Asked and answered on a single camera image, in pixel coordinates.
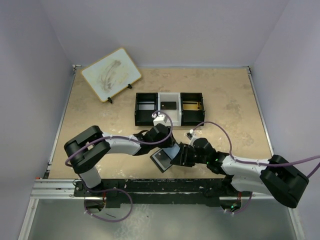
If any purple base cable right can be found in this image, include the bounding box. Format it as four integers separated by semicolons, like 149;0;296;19
223;191;253;216

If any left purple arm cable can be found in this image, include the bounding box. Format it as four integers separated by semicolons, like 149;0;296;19
64;110;174;167

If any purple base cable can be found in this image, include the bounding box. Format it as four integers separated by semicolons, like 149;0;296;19
83;188;133;223
223;191;253;216

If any black and white tray organizer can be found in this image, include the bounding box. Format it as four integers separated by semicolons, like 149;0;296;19
134;92;205;127

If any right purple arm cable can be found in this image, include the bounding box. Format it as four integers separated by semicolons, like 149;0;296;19
191;121;320;178

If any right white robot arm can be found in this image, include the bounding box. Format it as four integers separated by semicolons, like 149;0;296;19
170;137;309;208

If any yellow-framed whiteboard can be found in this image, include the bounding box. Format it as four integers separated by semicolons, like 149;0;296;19
80;47;142;103

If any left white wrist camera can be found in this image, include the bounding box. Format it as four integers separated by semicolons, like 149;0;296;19
152;113;168;126

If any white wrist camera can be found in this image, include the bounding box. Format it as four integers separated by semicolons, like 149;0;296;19
186;129;196;141
152;113;168;126

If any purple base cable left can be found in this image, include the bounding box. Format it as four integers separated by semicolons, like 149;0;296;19
83;188;133;223

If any black VIP card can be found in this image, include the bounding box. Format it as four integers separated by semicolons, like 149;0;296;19
154;150;171;169

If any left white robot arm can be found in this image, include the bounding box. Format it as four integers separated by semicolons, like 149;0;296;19
64;123;179;190

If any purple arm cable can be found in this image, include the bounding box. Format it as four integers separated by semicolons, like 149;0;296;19
191;121;320;178
64;110;174;167

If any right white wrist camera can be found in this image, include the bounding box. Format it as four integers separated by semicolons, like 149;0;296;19
186;129;196;141

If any black leather card holder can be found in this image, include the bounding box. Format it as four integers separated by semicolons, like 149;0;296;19
150;143;180;173

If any black card in tray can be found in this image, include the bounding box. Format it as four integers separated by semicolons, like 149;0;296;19
160;101;177;110

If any gold card in tray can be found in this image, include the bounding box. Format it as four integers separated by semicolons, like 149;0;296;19
182;101;202;111

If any silver card in tray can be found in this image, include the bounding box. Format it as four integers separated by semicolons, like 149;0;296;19
138;103;155;111

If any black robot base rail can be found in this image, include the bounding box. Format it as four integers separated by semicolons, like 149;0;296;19
73;177;250;209

